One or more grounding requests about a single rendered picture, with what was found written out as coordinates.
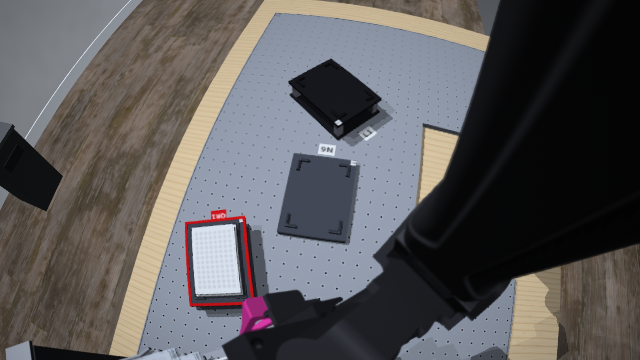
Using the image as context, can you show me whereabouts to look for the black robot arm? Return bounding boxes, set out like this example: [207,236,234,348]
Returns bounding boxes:
[222,0,640,360]

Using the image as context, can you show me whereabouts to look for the white well plate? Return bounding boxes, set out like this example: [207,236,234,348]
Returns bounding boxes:
[192,224,244,297]

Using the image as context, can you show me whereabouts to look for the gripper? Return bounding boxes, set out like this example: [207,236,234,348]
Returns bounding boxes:
[239,290,321,335]

